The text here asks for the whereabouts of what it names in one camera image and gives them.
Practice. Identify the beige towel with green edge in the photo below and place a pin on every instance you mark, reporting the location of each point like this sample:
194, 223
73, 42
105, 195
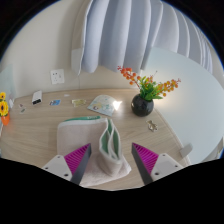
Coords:
78, 136

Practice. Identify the tiny white sticker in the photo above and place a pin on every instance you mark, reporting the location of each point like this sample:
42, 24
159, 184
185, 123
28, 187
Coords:
66, 95

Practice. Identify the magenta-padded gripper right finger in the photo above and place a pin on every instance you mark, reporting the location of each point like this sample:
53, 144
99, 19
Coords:
156, 165

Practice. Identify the yellow-green picture card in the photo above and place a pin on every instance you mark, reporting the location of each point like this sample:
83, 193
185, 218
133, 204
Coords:
79, 102

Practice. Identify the white pleated curtain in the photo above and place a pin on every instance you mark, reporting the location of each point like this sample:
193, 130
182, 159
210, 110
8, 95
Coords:
133, 33

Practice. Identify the yellow artificial sunflowers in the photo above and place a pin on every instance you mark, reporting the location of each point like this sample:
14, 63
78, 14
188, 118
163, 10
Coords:
3, 106

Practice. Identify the small pink sticker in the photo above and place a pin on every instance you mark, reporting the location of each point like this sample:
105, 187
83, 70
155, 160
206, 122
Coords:
21, 105

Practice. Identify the white table edge bracket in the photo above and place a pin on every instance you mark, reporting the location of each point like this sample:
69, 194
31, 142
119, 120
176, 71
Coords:
186, 150

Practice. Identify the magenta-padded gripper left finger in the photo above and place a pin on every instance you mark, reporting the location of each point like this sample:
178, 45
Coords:
68, 165

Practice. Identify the black round vase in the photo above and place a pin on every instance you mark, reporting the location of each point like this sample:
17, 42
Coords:
142, 106

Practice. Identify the white wall socket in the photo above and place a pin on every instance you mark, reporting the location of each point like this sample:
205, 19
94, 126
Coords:
57, 76

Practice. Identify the orange round vase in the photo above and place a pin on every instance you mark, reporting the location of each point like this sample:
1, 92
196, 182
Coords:
5, 119

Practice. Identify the orange artificial flower sprig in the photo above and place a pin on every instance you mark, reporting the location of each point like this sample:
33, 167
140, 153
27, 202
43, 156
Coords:
149, 89

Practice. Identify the small white box device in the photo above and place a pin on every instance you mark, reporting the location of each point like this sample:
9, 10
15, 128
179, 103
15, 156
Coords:
37, 97

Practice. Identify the glossy illustrated booklet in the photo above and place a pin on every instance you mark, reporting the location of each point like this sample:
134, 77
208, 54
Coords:
102, 105

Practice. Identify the small gold trinket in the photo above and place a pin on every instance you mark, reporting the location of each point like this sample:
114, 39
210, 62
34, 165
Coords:
152, 125

